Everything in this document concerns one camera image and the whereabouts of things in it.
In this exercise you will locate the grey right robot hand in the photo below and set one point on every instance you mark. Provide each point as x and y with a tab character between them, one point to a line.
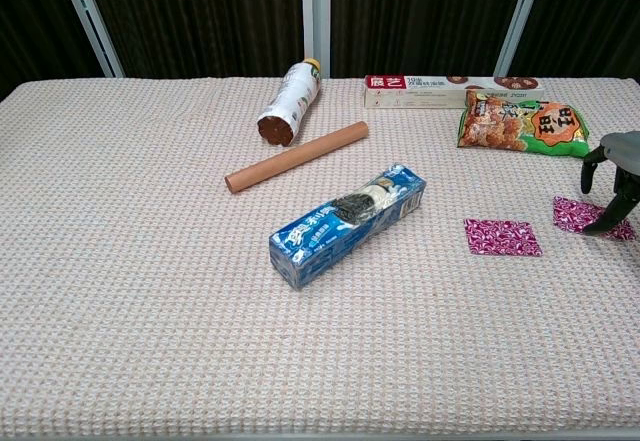
625	151

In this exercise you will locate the orange green snack bag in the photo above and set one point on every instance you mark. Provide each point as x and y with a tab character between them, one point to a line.
500	126

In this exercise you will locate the white red baking paper box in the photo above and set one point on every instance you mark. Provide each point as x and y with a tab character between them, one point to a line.
425	97

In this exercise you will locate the blue Oreo cookie box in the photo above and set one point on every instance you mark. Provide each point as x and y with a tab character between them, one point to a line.
325	241

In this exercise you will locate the wooden rolling pin rod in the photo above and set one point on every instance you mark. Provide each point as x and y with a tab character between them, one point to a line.
295	157

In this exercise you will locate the white labelled drink bottle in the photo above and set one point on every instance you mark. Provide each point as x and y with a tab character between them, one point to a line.
292	96

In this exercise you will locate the pink woven tablecloth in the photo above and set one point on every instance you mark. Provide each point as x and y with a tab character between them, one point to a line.
200	311

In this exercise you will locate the grey metal partition post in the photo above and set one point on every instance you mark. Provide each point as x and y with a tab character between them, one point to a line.
316	11
517	21
92	21

